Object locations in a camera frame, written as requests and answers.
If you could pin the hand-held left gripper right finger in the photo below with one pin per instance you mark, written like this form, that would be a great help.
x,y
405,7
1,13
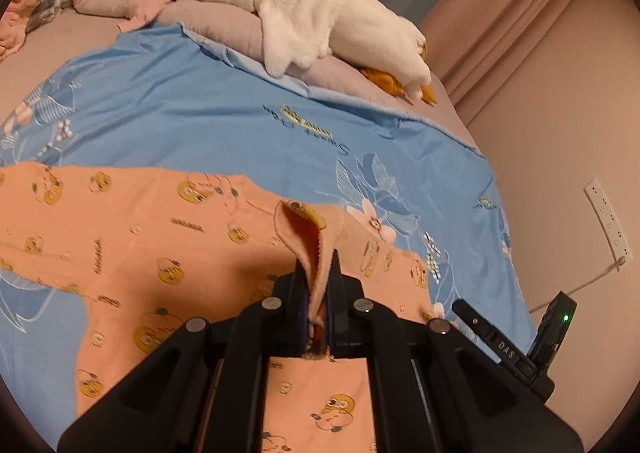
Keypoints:
x,y
341,313

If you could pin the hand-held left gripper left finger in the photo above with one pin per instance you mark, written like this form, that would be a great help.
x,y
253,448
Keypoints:
x,y
296,305

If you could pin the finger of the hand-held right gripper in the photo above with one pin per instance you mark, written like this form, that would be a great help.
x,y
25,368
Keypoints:
x,y
470,315

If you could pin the orange printed baby garment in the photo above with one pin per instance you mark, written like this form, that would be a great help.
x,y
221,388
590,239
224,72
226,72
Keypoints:
x,y
150,243

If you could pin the pink clothes pile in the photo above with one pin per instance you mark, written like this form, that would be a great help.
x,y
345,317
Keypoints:
x,y
15,8

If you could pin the blue floral printed blanket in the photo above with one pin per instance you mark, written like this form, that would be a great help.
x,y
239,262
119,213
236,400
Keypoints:
x,y
225,123

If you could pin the white goose plush toy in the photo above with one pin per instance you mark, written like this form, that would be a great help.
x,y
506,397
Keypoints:
x,y
325,18

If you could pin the pink curtain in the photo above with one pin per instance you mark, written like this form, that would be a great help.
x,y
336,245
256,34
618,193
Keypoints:
x,y
500,8

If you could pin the white wall socket strip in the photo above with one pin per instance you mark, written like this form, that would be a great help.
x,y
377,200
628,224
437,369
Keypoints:
x,y
605,218

